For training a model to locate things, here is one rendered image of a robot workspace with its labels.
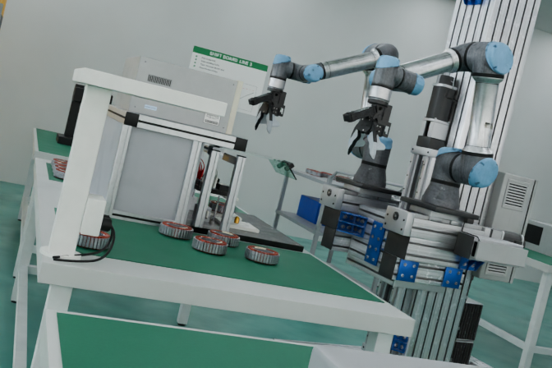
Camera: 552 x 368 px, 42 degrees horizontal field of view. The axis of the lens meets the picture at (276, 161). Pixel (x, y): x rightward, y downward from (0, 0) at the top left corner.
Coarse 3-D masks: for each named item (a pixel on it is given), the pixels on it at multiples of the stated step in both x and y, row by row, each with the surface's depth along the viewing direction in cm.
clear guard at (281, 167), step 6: (234, 150) 266; (246, 150) 292; (258, 156) 270; (264, 156) 276; (270, 156) 292; (270, 162) 296; (276, 162) 287; (282, 162) 273; (276, 168) 294; (282, 168) 285; (288, 168) 275; (282, 174) 291; (288, 174) 281
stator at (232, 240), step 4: (208, 232) 245; (212, 232) 244; (216, 232) 243; (220, 232) 250; (224, 232) 250; (228, 232) 250; (208, 236) 245; (212, 236) 243; (216, 236) 242; (220, 236) 242; (224, 236) 242; (228, 236) 243; (232, 236) 248; (236, 236) 246; (224, 240) 242; (228, 240) 242; (232, 240) 243; (236, 240) 244; (228, 244) 242; (232, 244) 243; (236, 244) 244
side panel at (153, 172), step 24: (120, 144) 244; (144, 144) 247; (168, 144) 250; (192, 144) 253; (120, 168) 244; (144, 168) 248; (168, 168) 251; (192, 168) 253; (120, 192) 247; (144, 192) 249; (168, 192) 252; (120, 216) 246; (144, 216) 249; (168, 216) 253
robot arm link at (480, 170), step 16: (480, 48) 264; (496, 48) 259; (480, 64) 263; (496, 64) 259; (512, 64) 263; (480, 80) 264; (496, 80) 262; (480, 96) 265; (496, 96) 265; (480, 112) 265; (480, 128) 265; (480, 144) 266; (464, 160) 268; (480, 160) 264; (464, 176) 268; (480, 176) 264; (496, 176) 268
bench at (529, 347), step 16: (528, 256) 488; (544, 256) 519; (544, 272) 470; (544, 288) 467; (544, 304) 469; (480, 320) 520; (512, 336) 488; (528, 336) 471; (528, 352) 469; (544, 352) 474
